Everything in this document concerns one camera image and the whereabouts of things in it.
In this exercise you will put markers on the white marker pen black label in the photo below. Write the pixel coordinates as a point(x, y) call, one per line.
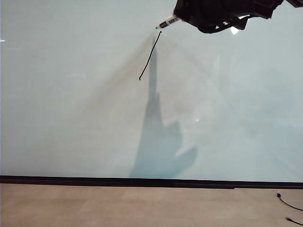
point(166, 23)

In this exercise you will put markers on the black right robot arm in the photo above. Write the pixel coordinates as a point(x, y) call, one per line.
point(297, 2)

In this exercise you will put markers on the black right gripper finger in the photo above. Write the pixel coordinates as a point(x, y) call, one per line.
point(191, 10)
point(213, 27)

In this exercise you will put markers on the white glossy whiteboard black frame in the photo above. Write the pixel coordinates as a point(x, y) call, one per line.
point(71, 106)

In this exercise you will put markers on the black whiteboard marker tray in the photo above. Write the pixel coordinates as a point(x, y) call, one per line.
point(118, 185)

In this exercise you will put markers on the black marker ink letter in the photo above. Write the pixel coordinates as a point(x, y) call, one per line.
point(151, 55)

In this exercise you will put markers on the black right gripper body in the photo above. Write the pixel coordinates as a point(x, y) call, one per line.
point(243, 7)

